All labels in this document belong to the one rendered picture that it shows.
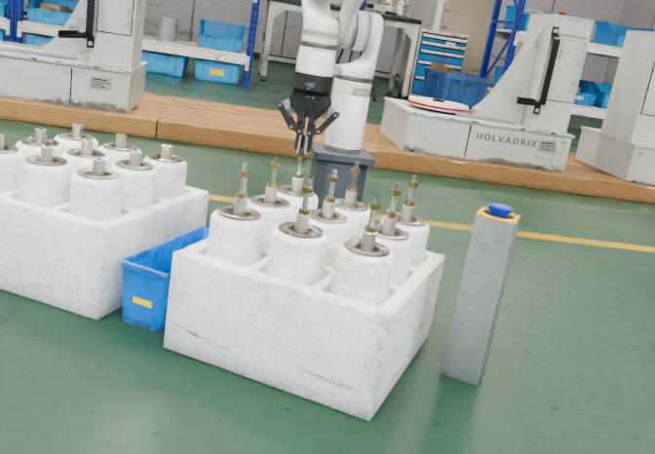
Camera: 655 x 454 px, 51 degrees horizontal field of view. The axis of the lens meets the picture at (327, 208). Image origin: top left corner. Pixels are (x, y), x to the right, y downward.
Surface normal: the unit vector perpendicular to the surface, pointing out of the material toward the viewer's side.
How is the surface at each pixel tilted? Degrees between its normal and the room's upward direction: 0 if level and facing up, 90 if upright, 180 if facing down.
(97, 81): 90
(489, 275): 90
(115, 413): 0
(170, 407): 0
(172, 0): 90
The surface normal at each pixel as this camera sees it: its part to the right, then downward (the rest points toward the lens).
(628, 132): -0.98, -0.11
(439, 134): 0.12, 0.27
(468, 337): -0.37, 0.18
